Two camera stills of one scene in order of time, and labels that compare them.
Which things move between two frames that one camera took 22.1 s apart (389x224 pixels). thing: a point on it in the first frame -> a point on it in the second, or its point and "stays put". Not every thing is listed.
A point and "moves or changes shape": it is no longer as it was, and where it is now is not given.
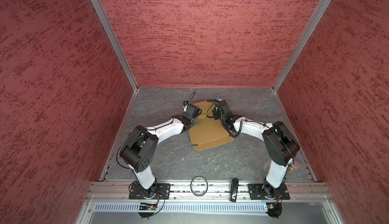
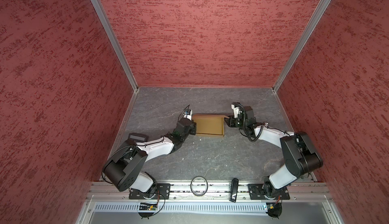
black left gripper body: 195,121 -> 192,131
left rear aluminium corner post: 111,32 stays put
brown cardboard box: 208,133 moves or changes shape
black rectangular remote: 234,190 stays put
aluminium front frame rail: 212,191 stays put
